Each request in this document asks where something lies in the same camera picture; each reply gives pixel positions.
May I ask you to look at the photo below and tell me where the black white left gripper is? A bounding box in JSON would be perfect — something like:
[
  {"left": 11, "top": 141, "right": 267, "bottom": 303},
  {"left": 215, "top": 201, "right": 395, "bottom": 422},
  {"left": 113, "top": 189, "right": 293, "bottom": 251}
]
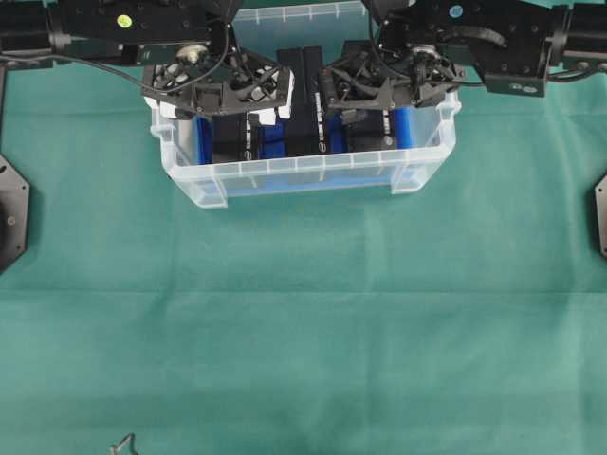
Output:
[{"left": 142, "top": 56, "right": 295, "bottom": 125}]

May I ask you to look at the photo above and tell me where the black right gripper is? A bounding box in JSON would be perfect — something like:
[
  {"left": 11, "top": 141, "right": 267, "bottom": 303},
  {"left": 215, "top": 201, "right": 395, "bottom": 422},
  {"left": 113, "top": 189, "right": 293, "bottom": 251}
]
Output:
[{"left": 319, "top": 48, "right": 466, "bottom": 118}]

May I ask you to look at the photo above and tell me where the black realsense box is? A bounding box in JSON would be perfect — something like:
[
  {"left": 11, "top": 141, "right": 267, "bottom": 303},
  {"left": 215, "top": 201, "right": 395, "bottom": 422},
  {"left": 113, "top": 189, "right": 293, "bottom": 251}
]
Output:
[
  {"left": 212, "top": 114, "right": 259, "bottom": 164},
  {"left": 343, "top": 40, "right": 398, "bottom": 155},
  {"left": 277, "top": 46, "right": 330, "bottom": 157}
]

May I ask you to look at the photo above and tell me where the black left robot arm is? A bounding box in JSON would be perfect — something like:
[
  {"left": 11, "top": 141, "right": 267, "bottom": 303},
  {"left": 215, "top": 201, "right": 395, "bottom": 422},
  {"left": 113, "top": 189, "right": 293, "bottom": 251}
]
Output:
[{"left": 1, "top": 0, "right": 295, "bottom": 126}]

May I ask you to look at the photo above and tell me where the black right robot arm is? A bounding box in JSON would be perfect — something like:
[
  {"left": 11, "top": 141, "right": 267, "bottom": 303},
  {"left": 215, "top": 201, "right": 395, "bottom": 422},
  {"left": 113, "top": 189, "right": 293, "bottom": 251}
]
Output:
[{"left": 319, "top": 0, "right": 606, "bottom": 111}]

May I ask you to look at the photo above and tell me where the clear plastic storage case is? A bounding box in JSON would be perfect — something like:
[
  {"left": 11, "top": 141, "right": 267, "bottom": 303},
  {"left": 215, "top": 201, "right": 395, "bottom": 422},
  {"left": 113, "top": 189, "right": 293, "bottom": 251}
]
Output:
[{"left": 150, "top": 1, "right": 461, "bottom": 209}]

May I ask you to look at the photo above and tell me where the blue plastic liner sheet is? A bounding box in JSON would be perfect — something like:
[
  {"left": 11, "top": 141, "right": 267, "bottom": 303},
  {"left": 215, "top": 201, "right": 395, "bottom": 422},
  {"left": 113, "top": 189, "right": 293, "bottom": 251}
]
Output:
[{"left": 195, "top": 108, "right": 415, "bottom": 195}]

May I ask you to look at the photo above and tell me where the green table cloth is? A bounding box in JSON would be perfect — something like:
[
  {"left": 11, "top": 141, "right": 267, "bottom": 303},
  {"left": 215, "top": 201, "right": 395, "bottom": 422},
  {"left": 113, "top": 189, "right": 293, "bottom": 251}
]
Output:
[{"left": 1, "top": 64, "right": 606, "bottom": 454}]

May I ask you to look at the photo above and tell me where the black frame rail left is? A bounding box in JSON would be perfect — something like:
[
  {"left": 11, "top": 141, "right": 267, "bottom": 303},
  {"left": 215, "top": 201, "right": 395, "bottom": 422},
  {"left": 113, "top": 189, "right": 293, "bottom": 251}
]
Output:
[{"left": 0, "top": 65, "right": 7, "bottom": 122}]

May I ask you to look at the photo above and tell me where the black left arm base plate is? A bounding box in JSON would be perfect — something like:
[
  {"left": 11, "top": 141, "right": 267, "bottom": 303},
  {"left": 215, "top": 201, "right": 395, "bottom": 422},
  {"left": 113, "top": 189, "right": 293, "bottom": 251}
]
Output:
[{"left": 0, "top": 155, "right": 30, "bottom": 273}]

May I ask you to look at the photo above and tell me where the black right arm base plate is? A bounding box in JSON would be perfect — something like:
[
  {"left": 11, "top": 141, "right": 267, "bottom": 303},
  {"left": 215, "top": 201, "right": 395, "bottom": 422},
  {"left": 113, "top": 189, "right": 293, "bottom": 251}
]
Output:
[{"left": 595, "top": 175, "right": 607, "bottom": 258}]

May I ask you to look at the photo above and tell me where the bent metal wire clip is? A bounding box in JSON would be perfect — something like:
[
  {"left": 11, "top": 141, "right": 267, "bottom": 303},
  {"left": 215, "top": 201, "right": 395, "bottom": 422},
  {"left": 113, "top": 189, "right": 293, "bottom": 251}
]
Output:
[{"left": 109, "top": 432, "right": 138, "bottom": 455}]

